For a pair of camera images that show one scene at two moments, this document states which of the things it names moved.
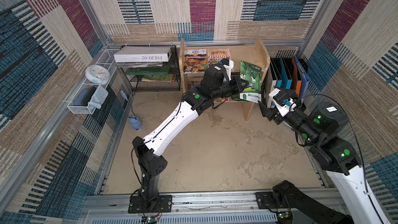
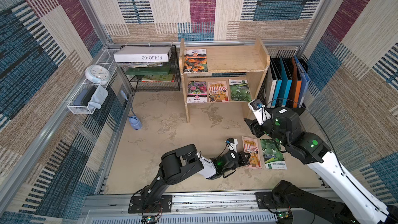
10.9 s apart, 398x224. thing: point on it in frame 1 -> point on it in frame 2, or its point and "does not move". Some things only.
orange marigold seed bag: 195,60 does not move
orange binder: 296,85 does not move
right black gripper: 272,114 -> 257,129
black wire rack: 154,77 does not move
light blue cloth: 98,97 does not move
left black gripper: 234,82 -> 240,156
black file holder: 287,71 does not move
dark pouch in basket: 84,96 does not move
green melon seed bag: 252,74 -> 273,157
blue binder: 304,78 does not move
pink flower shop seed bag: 215,55 -> 250,145
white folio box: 142,54 does not move
